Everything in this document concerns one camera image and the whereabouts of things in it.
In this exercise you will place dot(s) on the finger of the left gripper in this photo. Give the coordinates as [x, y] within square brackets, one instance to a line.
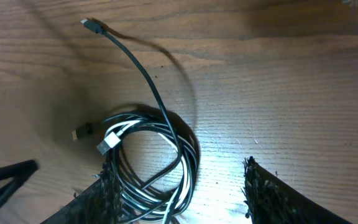
[13, 177]

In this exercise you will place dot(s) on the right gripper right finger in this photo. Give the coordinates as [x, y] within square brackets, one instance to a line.
[270, 200]

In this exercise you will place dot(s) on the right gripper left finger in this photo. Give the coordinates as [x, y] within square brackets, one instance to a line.
[100, 203]

